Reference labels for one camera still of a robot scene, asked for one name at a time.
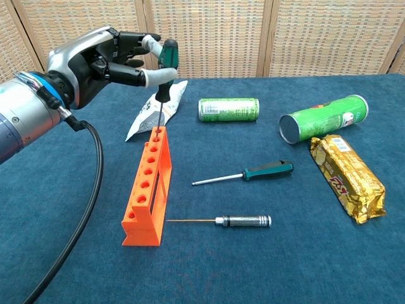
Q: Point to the gold biscuit packet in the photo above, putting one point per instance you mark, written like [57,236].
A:
[348,177]

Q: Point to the orange screwdriver rack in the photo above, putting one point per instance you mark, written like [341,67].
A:
[142,231]

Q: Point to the thin green-black camouflage screwdriver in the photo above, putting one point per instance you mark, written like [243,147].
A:
[169,57]

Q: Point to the green chips tube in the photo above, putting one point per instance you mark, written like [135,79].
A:
[322,120]

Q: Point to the blue felt table cover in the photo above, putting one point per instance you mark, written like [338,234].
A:
[253,269]

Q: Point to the green drink can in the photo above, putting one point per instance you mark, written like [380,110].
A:
[228,110]

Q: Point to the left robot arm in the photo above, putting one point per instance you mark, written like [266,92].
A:
[25,111]

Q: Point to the woven wooden folding screen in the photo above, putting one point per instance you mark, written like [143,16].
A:
[221,38]

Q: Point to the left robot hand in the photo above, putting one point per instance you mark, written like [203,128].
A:
[79,63]

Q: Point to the white snack bag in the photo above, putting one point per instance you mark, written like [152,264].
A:
[142,123]

